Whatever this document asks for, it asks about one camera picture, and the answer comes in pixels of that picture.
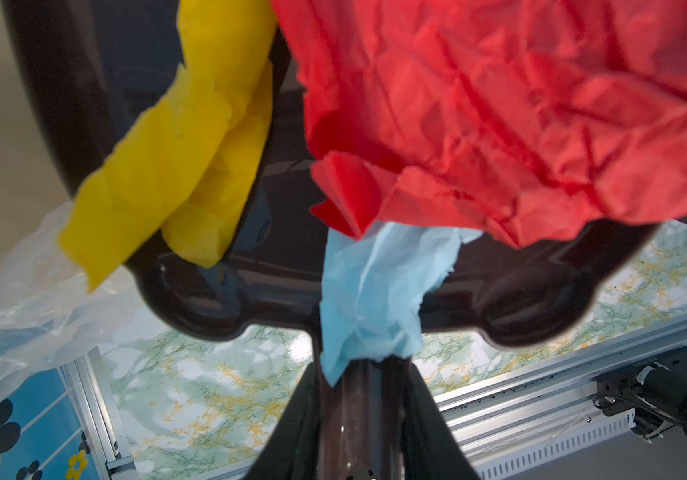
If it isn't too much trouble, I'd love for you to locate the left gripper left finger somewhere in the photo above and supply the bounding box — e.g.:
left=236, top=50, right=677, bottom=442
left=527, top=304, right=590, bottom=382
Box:
left=244, top=363, right=321, bottom=480

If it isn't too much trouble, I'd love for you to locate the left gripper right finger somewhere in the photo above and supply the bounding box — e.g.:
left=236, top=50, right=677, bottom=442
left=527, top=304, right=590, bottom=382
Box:
left=401, top=365, right=481, bottom=480

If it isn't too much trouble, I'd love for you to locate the black dustpan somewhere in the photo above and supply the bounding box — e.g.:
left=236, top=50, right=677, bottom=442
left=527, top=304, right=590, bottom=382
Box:
left=3, top=1, right=653, bottom=479

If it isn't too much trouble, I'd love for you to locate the light blue paper scrap right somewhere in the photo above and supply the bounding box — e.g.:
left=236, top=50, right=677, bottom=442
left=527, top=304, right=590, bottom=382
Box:
left=320, top=222, right=483, bottom=386

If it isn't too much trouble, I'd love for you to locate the beige trash bin with liner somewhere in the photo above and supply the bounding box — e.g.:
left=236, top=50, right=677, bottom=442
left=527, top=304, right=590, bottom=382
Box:
left=0, top=4, right=142, bottom=402

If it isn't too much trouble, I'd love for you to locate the yellow paper scrap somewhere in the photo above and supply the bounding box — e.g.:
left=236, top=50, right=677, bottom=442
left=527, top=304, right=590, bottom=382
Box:
left=59, top=1, right=277, bottom=289

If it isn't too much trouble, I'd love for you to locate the red paper scrap right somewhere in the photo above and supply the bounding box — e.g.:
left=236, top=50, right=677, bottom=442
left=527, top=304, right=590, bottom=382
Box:
left=273, top=1, right=687, bottom=248

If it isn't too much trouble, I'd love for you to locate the aluminium frame rail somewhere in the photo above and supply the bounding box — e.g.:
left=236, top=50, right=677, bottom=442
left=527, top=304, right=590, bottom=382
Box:
left=58, top=302, right=687, bottom=480

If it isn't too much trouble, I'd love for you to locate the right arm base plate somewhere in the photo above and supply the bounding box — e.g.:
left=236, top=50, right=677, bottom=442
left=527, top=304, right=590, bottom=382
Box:
left=593, top=347, right=687, bottom=440

